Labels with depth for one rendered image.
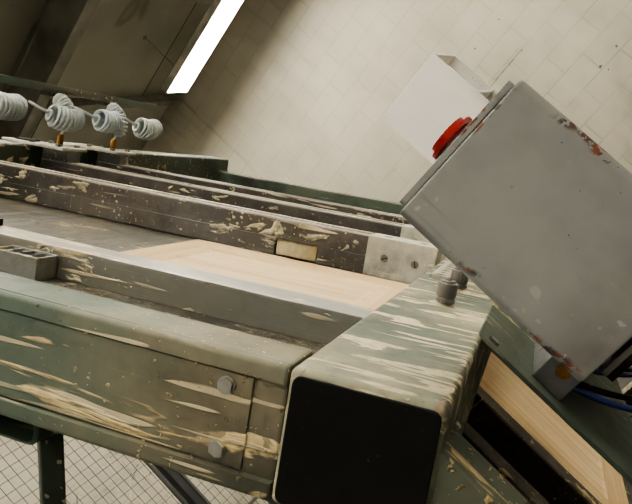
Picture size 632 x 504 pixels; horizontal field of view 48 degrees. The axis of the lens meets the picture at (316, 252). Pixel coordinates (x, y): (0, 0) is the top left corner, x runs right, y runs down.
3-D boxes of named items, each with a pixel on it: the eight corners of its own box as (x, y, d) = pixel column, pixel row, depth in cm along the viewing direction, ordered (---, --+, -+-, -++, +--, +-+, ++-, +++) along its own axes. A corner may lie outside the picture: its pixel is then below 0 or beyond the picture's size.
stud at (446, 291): (453, 307, 84) (457, 283, 84) (432, 303, 85) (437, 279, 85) (455, 304, 87) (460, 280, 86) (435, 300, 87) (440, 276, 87)
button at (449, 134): (483, 129, 51) (462, 110, 51) (445, 171, 52) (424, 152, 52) (488, 133, 54) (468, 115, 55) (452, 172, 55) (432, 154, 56)
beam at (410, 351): (422, 555, 50) (451, 410, 49) (266, 505, 54) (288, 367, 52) (525, 255, 259) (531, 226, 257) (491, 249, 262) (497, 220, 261)
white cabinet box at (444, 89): (668, 258, 453) (432, 52, 487) (600, 317, 479) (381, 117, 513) (666, 239, 507) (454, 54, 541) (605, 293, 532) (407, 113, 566)
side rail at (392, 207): (489, 251, 255) (495, 221, 253) (215, 198, 287) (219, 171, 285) (491, 249, 262) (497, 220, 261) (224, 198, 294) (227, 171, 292)
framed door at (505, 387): (629, 547, 142) (638, 540, 141) (428, 351, 151) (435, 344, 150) (599, 410, 227) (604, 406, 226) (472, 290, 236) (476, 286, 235)
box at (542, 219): (739, 264, 43) (514, 71, 46) (592, 395, 46) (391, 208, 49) (699, 247, 54) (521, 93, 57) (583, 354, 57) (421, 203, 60)
